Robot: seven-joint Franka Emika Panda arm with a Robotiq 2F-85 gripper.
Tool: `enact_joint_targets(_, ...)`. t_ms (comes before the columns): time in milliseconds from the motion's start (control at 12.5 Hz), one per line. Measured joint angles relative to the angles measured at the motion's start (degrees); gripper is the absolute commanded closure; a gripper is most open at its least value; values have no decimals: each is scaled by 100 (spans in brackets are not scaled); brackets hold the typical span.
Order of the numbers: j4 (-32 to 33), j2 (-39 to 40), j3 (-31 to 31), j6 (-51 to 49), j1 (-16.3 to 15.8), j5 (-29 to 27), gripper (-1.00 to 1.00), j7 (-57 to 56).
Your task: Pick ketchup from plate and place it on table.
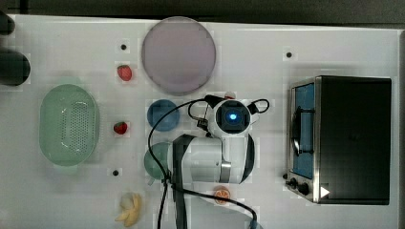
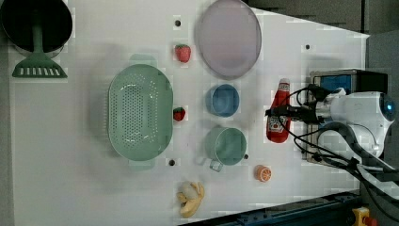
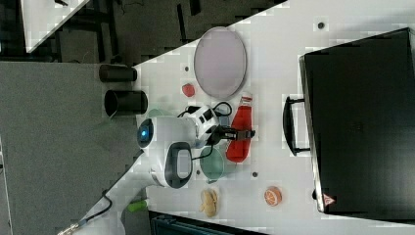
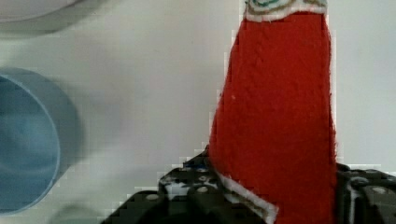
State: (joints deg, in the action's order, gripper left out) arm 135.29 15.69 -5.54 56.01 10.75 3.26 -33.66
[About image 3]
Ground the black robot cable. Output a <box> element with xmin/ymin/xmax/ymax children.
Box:
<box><xmin>57</xmin><ymin>101</ymin><xmax>233</xmax><ymax>235</ymax></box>

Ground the white side table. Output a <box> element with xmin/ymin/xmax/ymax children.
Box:
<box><xmin>20</xmin><ymin>0</ymin><xmax>91</xmax><ymax>53</ymax></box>

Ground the green cup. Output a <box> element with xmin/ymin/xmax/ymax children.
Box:
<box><xmin>200</xmin><ymin>146</ymin><xmax>237</xmax><ymax>184</ymax></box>

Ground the toy orange slice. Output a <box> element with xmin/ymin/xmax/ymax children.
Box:
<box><xmin>264</xmin><ymin>186</ymin><xmax>282</xmax><ymax>207</ymax></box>

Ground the black cylinder post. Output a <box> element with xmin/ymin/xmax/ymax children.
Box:
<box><xmin>99</xmin><ymin>65</ymin><xmax>137</xmax><ymax>82</ymax></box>
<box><xmin>104</xmin><ymin>90</ymin><xmax>148</xmax><ymax>117</ymax></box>

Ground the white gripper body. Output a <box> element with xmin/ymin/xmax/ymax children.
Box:
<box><xmin>188</xmin><ymin>105</ymin><xmax>219</xmax><ymax>147</ymax></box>

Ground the red toy strawberry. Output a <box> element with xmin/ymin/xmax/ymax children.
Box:
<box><xmin>182</xmin><ymin>83</ymin><xmax>196</xmax><ymax>97</ymax></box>

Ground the dark teal crate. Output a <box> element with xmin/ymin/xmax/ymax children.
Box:
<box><xmin>149</xmin><ymin>211</ymin><xmax>266</xmax><ymax>235</ymax></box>

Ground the grey round plate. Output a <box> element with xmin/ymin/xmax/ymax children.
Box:
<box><xmin>194</xmin><ymin>26</ymin><xmax>247</xmax><ymax>100</ymax></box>

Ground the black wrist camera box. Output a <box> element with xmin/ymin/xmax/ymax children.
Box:
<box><xmin>185</xmin><ymin>106</ymin><xmax>201</xmax><ymax>114</ymax></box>

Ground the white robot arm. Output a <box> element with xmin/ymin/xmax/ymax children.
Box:
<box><xmin>58</xmin><ymin>105</ymin><xmax>255</xmax><ymax>235</ymax></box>

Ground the blue cup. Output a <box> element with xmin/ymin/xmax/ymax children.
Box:
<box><xmin>216</xmin><ymin>113</ymin><xmax>230</xmax><ymax>126</ymax></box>

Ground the red ketchup bottle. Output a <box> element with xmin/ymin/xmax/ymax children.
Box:
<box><xmin>226</xmin><ymin>92</ymin><xmax>253</xmax><ymax>163</ymax></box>

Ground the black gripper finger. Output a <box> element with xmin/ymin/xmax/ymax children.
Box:
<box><xmin>225</xmin><ymin>129</ymin><xmax>255</xmax><ymax>141</ymax></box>

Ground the silver black toaster oven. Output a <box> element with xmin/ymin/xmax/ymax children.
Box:
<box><xmin>299</xmin><ymin>27</ymin><xmax>415</xmax><ymax>224</ymax></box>

